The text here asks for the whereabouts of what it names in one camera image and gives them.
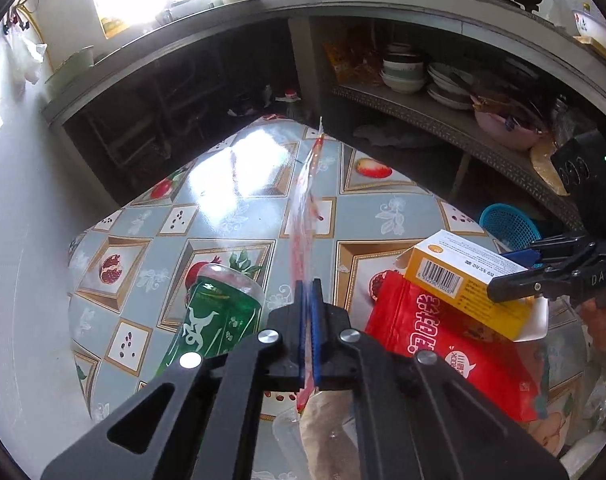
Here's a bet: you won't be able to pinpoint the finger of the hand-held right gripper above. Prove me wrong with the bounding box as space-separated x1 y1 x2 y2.
503 234 599 273
487 255 591 303

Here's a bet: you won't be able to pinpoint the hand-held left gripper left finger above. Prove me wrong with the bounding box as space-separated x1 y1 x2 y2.
40 280 305 480

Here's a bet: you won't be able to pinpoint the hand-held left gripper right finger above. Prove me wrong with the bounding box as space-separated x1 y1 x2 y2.
313 279 569 480

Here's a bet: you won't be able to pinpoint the blue plastic basket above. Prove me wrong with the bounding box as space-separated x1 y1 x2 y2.
479 203 541 253

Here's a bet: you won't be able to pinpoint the yellow white cardboard box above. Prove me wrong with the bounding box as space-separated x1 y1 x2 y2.
395 230 536 342

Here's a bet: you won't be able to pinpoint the clear red-print plastic wrapper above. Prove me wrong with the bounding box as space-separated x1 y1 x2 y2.
288 116 329 411

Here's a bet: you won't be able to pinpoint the brown paper bag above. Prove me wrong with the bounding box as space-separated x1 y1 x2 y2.
299 389 361 480

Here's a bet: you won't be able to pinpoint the person's right hand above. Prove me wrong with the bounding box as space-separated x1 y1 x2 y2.
580 297 606 352

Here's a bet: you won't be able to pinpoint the yellow round disc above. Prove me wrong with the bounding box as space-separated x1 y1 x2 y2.
529 140 569 197

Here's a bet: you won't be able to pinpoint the pink plastic basin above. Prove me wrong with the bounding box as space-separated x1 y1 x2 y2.
473 105 546 151

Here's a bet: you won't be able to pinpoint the wooden shelf leg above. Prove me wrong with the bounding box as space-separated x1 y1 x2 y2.
450 152 471 201

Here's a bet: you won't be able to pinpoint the red snack bag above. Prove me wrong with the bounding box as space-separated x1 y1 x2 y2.
365 270 551 423

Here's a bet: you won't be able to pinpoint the wooden spatulas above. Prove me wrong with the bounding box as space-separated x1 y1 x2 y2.
470 92 534 121

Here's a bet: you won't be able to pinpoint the wooden cutting board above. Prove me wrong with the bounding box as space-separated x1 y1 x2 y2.
573 35 606 73

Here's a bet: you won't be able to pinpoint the white enamel basin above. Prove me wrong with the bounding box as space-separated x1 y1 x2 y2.
572 7 606 48

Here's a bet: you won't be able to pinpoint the fruit-print tablecloth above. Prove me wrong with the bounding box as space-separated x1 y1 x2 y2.
67 116 589 480

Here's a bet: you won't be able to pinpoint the tiled shelf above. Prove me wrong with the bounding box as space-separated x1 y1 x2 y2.
330 82 584 231

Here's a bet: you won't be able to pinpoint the stack of white plates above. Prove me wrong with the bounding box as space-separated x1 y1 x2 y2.
425 62 479 111

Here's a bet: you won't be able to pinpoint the crumpled grey rag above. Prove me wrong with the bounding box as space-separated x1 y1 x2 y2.
353 122 449 148

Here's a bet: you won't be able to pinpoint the stack of white bowls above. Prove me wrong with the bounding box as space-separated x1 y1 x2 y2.
380 42 429 95

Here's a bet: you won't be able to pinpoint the orange snack packets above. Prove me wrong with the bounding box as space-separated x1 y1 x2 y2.
323 25 389 86

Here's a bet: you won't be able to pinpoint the hanging white plastic bag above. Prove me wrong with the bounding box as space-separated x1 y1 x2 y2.
5 25 48 86

